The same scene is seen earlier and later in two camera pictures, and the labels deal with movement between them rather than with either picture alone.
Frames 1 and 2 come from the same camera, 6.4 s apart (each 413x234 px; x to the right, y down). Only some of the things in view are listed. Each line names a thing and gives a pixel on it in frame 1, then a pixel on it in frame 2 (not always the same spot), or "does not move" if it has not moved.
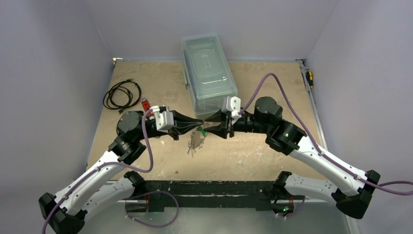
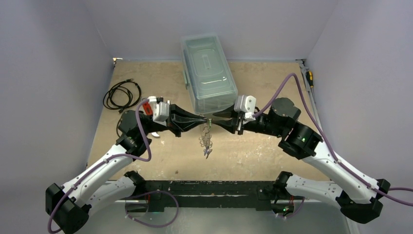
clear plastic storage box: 207,72 does not move
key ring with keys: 197,139 -> 206,143
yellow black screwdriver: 309,77 does not move
